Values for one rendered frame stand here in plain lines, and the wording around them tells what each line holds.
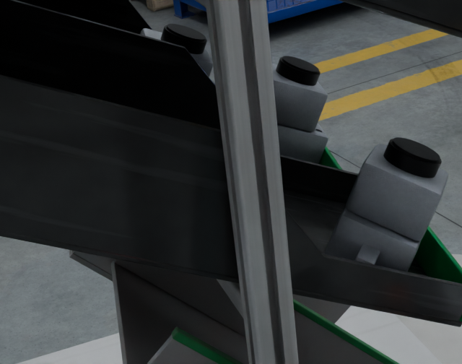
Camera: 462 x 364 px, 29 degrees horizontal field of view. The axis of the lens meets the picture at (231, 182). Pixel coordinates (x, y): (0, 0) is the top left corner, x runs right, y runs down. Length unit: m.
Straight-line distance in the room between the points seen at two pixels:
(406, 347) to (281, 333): 0.59
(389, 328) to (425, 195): 0.58
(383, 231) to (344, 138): 3.07
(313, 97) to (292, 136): 0.03
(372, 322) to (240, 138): 0.70
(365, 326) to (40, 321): 1.76
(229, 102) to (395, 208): 0.14
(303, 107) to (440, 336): 0.48
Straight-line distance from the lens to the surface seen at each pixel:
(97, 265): 0.61
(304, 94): 0.62
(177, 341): 0.46
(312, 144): 0.64
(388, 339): 1.03
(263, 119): 0.38
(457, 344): 1.03
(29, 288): 2.87
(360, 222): 0.48
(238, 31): 0.36
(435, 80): 4.07
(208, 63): 0.60
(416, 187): 0.48
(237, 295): 0.46
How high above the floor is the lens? 1.48
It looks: 27 degrees down
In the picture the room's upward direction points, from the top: 7 degrees counter-clockwise
